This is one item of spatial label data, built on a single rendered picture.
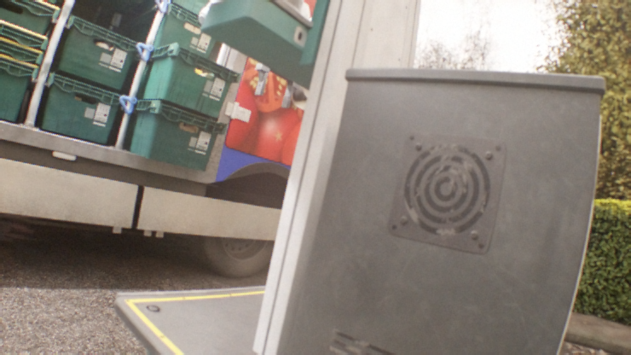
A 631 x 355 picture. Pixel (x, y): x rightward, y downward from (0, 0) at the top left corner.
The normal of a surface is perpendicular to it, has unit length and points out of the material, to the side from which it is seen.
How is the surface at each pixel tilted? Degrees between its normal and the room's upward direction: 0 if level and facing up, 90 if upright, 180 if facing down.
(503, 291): 90
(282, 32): 90
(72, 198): 90
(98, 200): 90
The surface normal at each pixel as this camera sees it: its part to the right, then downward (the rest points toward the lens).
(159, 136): 0.76, 0.18
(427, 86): -0.59, -0.18
